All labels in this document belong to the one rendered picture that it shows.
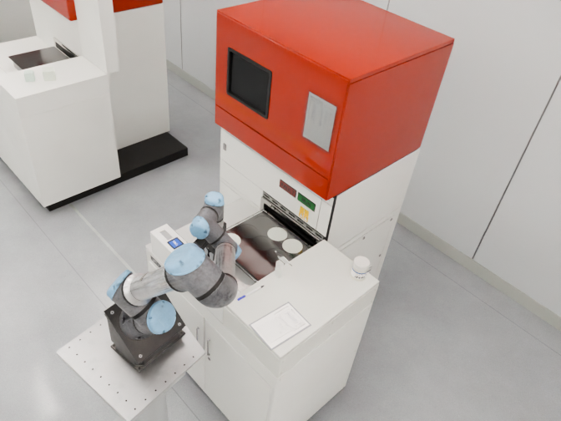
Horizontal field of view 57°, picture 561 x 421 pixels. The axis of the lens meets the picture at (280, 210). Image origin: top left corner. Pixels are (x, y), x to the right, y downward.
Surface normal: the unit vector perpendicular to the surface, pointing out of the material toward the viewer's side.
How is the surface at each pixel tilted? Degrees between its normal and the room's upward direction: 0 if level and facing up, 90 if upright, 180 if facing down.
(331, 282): 0
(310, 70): 90
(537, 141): 90
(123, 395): 0
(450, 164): 90
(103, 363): 0
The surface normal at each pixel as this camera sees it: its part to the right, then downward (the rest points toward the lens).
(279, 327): 0.10, -0.76
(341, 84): -0.72, 0.39
